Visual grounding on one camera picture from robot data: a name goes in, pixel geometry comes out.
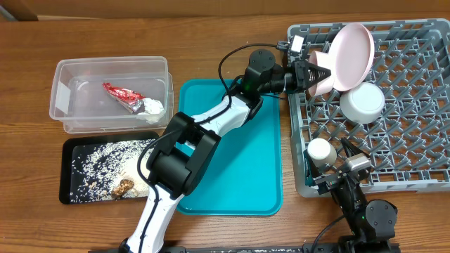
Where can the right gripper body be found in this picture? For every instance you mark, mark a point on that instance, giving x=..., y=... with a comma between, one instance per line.
x=328, y=182

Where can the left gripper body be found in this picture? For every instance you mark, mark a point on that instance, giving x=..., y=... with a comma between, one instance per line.
x=294, y=76

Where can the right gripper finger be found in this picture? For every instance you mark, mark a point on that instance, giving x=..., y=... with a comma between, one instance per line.
x=350, y=149
x=313, y=177

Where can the small plate with food scraps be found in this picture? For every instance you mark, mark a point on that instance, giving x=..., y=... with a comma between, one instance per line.
x=324, y=60

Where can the white cup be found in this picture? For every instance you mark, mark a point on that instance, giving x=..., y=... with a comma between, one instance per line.
x=321, y=152

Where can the large pink plate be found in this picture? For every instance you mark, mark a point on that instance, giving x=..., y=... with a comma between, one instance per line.
x=352, y=52

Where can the grey bowl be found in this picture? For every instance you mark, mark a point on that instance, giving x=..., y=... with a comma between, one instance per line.
x=362, y=104

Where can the white tissue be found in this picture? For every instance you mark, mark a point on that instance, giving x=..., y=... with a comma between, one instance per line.
x=151, y=110

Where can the red snack wrapper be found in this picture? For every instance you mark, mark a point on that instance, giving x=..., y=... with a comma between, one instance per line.
x=131, y=100

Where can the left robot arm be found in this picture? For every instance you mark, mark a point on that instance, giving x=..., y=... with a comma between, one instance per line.
x=179, y=158

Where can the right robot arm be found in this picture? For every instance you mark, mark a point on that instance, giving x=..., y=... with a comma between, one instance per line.
x=371, y=222

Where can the grey dishwasher rack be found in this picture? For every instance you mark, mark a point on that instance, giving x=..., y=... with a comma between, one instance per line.
x=409, y=142

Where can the teal plastic serving tray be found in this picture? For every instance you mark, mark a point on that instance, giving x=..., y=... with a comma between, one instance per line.
x=244, y=177

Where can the brown food scrap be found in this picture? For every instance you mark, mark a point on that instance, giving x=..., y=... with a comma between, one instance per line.
x=124, y=186

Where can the clear plastic bin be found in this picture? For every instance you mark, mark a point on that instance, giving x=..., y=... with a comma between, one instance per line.
x=80, y=102

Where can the scattered white rice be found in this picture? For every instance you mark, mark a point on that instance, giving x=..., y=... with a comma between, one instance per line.
x=99, y=168

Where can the black plastic tray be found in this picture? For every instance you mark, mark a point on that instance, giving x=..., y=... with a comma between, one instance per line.
x=66, y=175

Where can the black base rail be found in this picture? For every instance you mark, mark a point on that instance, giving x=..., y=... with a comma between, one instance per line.
x=239, y=249

